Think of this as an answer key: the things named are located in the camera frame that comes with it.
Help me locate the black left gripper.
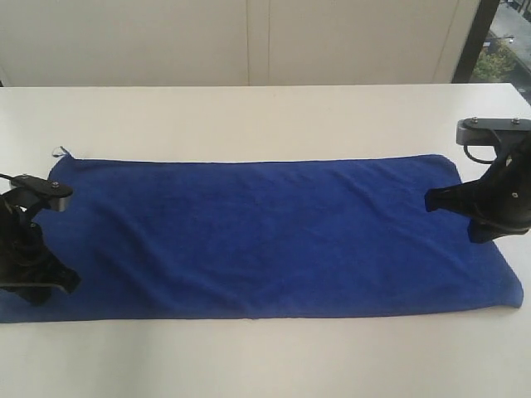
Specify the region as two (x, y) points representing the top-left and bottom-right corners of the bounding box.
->
(1, 195), (81, 306)

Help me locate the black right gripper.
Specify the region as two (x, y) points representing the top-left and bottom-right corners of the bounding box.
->
(424, 138), (530, 244)

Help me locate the blue microfiber cloth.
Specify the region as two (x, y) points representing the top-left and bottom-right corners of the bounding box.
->
(1, 155), (524, 323)

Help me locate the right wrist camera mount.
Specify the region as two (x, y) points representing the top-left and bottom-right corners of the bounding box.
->
(456, 117), (530, 165)

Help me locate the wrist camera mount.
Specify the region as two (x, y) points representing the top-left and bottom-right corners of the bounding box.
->
(456, 117), (530, 165)
(2, 174), (74, 211)

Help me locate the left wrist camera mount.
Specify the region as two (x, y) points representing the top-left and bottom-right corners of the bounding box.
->
(2, 174), (74, 211)

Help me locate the black window frame post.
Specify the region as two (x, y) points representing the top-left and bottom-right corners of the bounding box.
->
(451, 0), (499, 84)

